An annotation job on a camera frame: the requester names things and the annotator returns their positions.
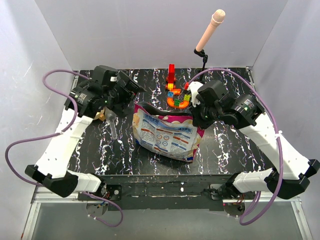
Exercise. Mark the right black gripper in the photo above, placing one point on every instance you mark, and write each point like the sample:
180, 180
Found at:
197, 121

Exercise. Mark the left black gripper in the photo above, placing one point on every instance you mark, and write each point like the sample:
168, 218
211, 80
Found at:
131, 88

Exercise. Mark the translucent plastic food scoop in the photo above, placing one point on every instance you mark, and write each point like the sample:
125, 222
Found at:
110, 118

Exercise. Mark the pink pet food bag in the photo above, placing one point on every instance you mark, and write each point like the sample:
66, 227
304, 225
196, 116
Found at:
167, 133

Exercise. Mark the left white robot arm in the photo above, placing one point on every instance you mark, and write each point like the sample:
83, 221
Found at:
109, 92

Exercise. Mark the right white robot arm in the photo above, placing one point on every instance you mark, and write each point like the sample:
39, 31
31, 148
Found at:
291, 171

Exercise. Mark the lower yellow pet bowl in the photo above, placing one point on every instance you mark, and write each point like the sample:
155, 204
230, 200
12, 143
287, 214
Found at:
100, 116

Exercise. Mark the colourful toy block track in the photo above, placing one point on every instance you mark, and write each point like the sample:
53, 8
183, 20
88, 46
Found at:
177, 100

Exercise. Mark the red toy block tower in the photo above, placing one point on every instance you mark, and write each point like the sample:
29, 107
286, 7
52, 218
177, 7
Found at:
170, 79

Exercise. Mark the black microphone stand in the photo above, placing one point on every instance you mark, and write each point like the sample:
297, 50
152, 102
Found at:
204, 57

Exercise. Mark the pink microphone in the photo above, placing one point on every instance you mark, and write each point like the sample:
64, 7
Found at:
217, 18

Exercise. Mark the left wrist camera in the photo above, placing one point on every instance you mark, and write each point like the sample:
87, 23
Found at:
105, 75

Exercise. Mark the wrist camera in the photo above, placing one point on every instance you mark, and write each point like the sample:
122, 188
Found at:
206, 93
105, 75

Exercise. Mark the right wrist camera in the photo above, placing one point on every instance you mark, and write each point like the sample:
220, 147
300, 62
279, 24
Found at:
206, 93

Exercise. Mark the aluminium frame rail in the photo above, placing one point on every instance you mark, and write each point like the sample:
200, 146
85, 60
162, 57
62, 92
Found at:
175, 135

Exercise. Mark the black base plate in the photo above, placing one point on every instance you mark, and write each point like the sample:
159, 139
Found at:
161, 192

